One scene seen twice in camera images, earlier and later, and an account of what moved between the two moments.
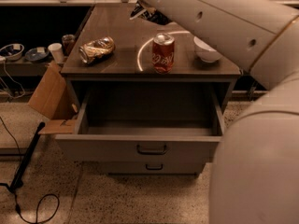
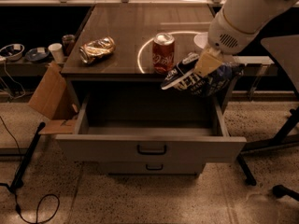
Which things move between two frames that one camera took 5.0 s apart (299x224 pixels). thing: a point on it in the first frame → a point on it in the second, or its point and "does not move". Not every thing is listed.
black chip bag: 149,13 → 184,77
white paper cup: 56,49 does not move
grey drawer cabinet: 147,98 does not move
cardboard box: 55,99 does not move
